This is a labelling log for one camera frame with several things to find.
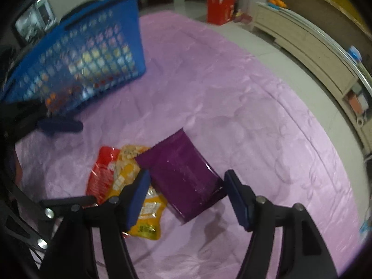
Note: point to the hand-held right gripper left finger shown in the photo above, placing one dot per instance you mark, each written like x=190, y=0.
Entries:
x=138, y=199

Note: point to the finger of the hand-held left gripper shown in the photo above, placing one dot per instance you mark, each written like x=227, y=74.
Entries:
x=66, y=201
x=62, y=126

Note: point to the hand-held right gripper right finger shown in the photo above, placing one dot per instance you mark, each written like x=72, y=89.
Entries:
x=239, y=203

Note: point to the purple snack packet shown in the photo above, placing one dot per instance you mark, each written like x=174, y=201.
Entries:
x=183, y=174

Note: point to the blue plastic mesh basket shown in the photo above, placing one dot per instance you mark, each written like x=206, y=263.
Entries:
x=87, y=35

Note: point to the yellow white snack packet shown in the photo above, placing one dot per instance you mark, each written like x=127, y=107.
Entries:
x=87, y=57

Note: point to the dark framed screen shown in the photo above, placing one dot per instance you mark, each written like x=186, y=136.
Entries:
x=35, y=19

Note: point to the white tape roll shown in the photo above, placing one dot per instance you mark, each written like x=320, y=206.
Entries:
x=360, y=121

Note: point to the orange flat box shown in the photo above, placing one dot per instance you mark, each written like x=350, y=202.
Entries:
x=355, y=104

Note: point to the beige TV cabinet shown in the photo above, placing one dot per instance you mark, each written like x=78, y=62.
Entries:
x=305, y=43

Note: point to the dark red box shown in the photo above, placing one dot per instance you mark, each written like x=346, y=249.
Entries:
x=243, y=17

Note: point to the blue white box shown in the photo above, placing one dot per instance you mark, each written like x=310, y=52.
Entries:
x=354, y=53

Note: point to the red paper bag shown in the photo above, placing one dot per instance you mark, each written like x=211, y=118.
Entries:
x=219, y=8

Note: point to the pile of oranges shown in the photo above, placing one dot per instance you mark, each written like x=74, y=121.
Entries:
x=277, y=2

